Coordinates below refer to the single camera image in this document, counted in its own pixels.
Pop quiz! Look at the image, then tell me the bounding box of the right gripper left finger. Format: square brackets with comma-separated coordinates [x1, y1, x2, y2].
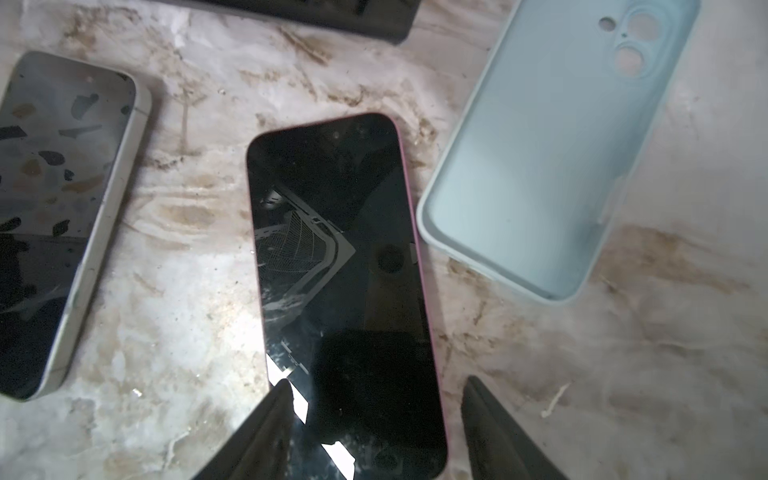
[194, 379, 294, 480]

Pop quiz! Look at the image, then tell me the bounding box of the black phone case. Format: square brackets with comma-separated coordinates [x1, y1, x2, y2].
[176, 0, 421, 45]

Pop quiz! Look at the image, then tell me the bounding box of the light blue phone case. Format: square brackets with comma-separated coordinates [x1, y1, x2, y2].
[416, 1, 700, 304]

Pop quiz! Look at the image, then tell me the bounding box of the purple edged phone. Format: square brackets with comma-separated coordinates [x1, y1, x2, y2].
[246, 113, 448, 479]

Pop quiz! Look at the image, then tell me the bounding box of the silver edged phone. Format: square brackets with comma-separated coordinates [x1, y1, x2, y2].
[1, 51, 152, 402]

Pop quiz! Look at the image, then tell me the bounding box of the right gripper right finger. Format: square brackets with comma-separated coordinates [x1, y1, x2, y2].
[461, 376, 566, 480]

